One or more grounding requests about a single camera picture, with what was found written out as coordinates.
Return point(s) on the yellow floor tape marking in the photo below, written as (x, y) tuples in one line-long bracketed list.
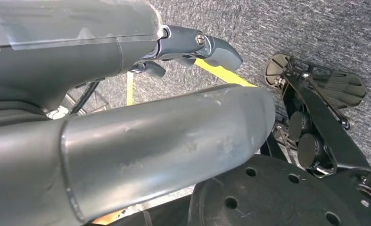
[(222, 75)]

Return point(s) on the black perforated disc plate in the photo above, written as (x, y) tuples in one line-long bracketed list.
[(266, 199)]

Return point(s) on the black robot leg joint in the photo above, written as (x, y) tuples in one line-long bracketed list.
[(369, 193)]

